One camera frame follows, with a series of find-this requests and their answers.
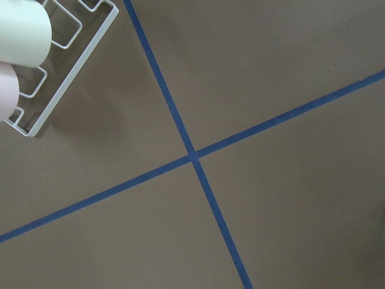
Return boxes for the pink plastic cup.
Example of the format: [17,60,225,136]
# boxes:
[0,63,19,122]

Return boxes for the white plastic cup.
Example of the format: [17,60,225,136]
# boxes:
[1,1,52,67]

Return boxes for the white wire cup rack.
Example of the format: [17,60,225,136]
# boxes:
[5,1,119,137]

